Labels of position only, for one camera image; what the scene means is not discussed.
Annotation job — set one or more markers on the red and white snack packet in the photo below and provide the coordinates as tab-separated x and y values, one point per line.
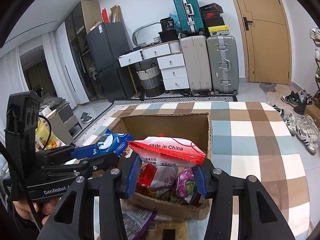
170	156

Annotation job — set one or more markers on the scattered sneakers group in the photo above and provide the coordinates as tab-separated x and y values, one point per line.
300	127

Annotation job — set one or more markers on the yellow white shoe box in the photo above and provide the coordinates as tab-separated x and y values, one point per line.
218	31

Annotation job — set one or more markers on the black red-trimmed shoe box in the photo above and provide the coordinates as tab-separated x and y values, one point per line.
211	7

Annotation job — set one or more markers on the teal suitcase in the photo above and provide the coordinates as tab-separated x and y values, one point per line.
188	12

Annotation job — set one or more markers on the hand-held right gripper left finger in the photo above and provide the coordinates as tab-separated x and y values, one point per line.
132	177

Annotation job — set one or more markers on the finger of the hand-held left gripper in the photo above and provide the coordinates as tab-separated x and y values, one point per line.
62	152
100	163

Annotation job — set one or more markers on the plain black shoe box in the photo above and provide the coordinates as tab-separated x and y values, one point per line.
214	22

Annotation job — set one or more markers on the white curtain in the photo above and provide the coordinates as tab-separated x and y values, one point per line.
53	65

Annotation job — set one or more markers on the dark grey refrigerator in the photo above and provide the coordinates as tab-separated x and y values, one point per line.
110	62

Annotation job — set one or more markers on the white drawer dresser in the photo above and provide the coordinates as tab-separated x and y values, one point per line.
173	72

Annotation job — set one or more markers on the red paper bag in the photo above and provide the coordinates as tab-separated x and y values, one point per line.
105	16

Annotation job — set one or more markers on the small red snack packet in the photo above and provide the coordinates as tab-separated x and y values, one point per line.
146	177

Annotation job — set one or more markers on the blue cookie packet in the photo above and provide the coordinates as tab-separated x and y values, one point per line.
112	142

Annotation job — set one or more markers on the purple green snack packet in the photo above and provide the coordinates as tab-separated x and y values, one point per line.
185	180

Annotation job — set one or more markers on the beige floor mat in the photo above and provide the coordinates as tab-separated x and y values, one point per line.
275	91

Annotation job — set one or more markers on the checkered blanket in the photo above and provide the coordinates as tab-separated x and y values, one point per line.
262	142

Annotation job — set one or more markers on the beige suitcase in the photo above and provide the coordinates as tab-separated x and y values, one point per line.
196	65

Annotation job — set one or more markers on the black storage box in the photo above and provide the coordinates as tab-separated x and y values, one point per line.
168	36

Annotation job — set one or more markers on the wooden door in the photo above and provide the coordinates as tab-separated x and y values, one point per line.
265	30

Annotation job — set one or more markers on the purple silver snack packet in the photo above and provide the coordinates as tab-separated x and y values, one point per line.
140	218

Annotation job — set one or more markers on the silver orange noodle snack packet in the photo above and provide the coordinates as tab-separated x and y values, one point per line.
155	194

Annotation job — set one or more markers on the grey slipper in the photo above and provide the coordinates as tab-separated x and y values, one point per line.
85	116
88	120

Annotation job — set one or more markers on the small white basket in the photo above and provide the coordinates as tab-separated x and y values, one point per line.
156	40

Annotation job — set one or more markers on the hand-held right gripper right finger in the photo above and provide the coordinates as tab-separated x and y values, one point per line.
200	180

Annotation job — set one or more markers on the silver suitcase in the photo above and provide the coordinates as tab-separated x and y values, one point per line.
222	65

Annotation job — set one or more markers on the blue plastic bag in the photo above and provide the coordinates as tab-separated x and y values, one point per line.
174	20

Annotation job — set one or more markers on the red black shoe box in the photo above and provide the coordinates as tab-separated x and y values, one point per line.
212	15

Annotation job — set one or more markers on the black pouch bag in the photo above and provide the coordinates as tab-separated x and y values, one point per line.
168	24

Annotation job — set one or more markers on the woven laundry basket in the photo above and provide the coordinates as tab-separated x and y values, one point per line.
150	81

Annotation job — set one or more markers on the yellow bag of fruit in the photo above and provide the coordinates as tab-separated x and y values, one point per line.
43	136

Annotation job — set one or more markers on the glass door wardrobe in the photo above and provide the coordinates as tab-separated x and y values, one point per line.
75	55

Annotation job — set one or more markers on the person's left hand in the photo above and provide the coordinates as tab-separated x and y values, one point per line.
22	210

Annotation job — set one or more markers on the brown cardboard box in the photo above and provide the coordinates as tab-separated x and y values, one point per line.
165	127

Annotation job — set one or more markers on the person's left forearm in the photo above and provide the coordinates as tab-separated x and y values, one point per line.
22	230

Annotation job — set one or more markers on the oval mirror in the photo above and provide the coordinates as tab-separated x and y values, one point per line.
135	33

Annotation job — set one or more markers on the wooden shoe rack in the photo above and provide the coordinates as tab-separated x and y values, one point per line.
318	75

